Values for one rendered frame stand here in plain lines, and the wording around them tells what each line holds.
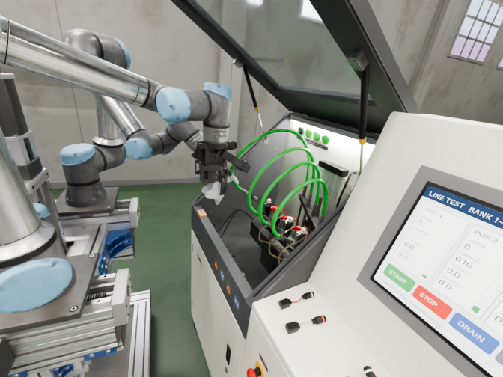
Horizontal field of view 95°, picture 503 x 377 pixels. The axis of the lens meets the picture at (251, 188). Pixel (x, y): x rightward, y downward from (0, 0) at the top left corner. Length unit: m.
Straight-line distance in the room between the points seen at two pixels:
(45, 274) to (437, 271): 0.78
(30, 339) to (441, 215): 1.03
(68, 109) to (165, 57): 1.34
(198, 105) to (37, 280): 0.46
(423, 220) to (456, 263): 0.10
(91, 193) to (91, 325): 0.54
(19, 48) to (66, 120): 3.15
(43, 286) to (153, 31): 3.23
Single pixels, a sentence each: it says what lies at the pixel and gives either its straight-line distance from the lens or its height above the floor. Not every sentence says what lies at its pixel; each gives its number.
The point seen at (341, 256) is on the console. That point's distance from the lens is 0.78.
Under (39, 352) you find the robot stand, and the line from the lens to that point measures 0.93.
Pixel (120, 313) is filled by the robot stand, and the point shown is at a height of 0.96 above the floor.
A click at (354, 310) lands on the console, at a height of 1.03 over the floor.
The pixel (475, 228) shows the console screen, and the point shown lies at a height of 1.37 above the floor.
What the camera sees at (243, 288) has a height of 0.95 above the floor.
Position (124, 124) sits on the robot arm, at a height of 1.41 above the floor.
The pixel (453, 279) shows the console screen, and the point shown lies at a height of 1.26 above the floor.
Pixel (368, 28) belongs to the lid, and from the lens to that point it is 0.60.
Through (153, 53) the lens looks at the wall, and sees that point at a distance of 3.54.
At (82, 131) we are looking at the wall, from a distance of 3.73.
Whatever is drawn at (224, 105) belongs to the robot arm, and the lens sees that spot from 0.64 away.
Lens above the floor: 1.58
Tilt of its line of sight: 25 degrees down
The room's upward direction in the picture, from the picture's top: 7 degrees clockwise
